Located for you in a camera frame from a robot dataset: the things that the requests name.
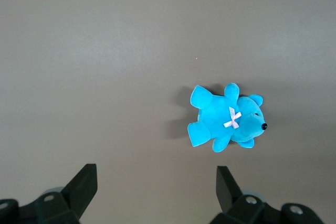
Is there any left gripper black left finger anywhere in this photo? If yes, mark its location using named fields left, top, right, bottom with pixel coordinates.
left=0, top=164, right=98, bottom=224

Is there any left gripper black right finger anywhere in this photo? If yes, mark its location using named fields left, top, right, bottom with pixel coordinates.
left=211, top=166, right=322, bottom=224

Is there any blue plush teddy bear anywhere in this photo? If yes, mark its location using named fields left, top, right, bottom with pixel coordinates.
left=187, top=82, right=268, bottom=154

